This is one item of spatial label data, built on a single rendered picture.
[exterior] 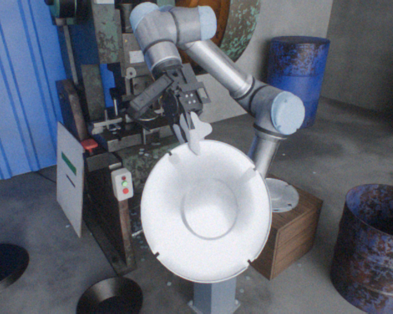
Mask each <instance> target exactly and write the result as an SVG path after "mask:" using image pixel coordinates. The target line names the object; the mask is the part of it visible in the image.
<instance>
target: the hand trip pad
mask: <svg viewBox="0 0 393 314"><path fill-rule="evenodd" d="M80 144H81V146H82V147H83V149H85V150H88V152H92V148H95V147H97V143H96V142H95V141H94V139H89V140H86V141H82V142H81V143H80Z"/></svg>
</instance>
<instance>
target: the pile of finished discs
mask: <svg viewBox="0 0 393 314"><path fill-rule="evenodd" d="M266 184H267V187H268V190H269V195H270V198H271V212H286V211H290V210H291V209H292V207H293V208H294V207H296V206H297V204H298V202H299V194H298V191H297V190H296V188H295V187H292V185H288V184H287V183H286V182H284V181H280V180H277V179H268V178H266Z"/></svg>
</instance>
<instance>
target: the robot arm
mask: <svg viewBox="0 0 393 314"><path fill-rule="evenodd" d="M129 19H130V22H131V25H132V29H133V33H134V36H135V37H136V38H137V41H138V44H139V46H140V49H141V51H142V52H143V56H144V57H145V60H146V63H147V65H148V67H149V71H150V73H151V74H152V76H153V79H154V82H153V83H152V84H151V86H149V87H148V88H146V89H145V90H144V91H143V92H142V93H141V94H139V95H136V96H134V97H133V99H131V100H130V101H129V104H128V106H129V107H128V109H127V112H128V113H129V114H130V115H131V116H132V117H133V118H136V117H138V116H140V115H142V114H143V113H145V111H146V110H147V108H148V107H149V106H150V105H151V104H153V103H154V102H156V101H157V99H159V98H160V97H161V96H162V95H163V96H162V100H163V110H164V112H165V116H166V119H167V121H168V124H169V127H170V129H171V131H172V132H173V134H174V135H175V138H176V139H177V140H178V142H179V143H180V144H181V145H182V144H184V143H188V144H189V147H190V149H191V150H192V151H194V152H195V153H196V154H197V155H201V153H200V143H199V140H204V137H205V136H206V135H207V134H209V133H210V132H211V131H212V127H211V126H210V125H209V124H208V123H203V122H201V121H200V120H199V119H198V117H199V116H200V115H201V114H202V113H203V110H202V109H203V104H206V103H211V102H212V101H211V99H210V98H209V95H208V93H207V91H206V88H205V86H204V84H203V81H201V82H198V80H197V78H196V76H195V73H194V71H193V69H192V67H191V65H190V63H185V64H183V63H182V60H181V58H180V55H179V53H178V50H177V48H176V45H177V46H179V48H181V49H182V50H183V51H184V52H185V53H186V54H187V55H188V56H189V57H190V58H191V59H193V60H194V61H195V62H196V63H198V64H199V65H200V66H201V67H202V68H203V69H204V70H205V71H206V72H208V73H209V74H210V75H211V76H212V77H214V78H215V79H216V80H217V81H219V82H220V84H221V85H222V86H224V87H225V88H226V89H227V90H229V94H230V96H231V97H232V98H233V99H234V100H235V102H237V103H238V104H239V105H240V106H241V107H242V108H243V109H244V110H245V111H246V112H248V113H249V114H250V115H251V116H253V117H254V118H255V121H254V123H253V129H254V131H255V135H254V137H253V141H252V143H251V146H250V150H249V151H248V153H247V157H248V158H249V159H250V160H252V162H254V166H255V167H254V168H253V170H254V171H256V170H258V171H259V173H261V174H262V177H263V179H264V180H266V178H267V176H268V172H269V169H270V167H271V165H272V162H273V160H274V156H275V154H276V151H277V149H278V146H279V145H280V143H281V142H282V141H283V140H286V139H287V137H288V135H289V134H292V133H294V132H295V131H296V129H299V127H300V126H301V124H302V122H303V118H304V106H303V103H302V101H301V100H300V99H299V98H298V97H297V96H295V95H293V94H292V93H289V92H285V91H282V90H280V89H278V88H276V87H273V86H270V85H268V84H266V83H263V82H261V81H259V80H256V79H255V78H254V77H253V76H252V75H251V74H249V73H244V72H242V71H241V69H240V68H239V67H238V66H237V65H236V64H235V63H234V62H233V61H232V60H231V59H230V58H229V57H228V56H227V55H226V54H225V53H224V52H223V51H222V50H221V49H219V48H218V47H217V46H216V45H215V44H214V43H213V42H212V41H211V39H210V38H212V37H213V36H214V35H215V32H216V17H215V13H214V12H213V10H212V8H211V7H209V6H201V7H200V6H197V7H191V8H187V7H175V6H171V5H166V6H160V7H158V6H157V5H156V4H155V3H151V2H143V3H141V4H139V5H138V6H137V7H136V8H134V10H133V11H132V13H130V17H129ZM199 88H203V89H204V91H205V93H206V96H207V98H205V97H201V93H200V92H199V91H198V89H199Z"/></svg>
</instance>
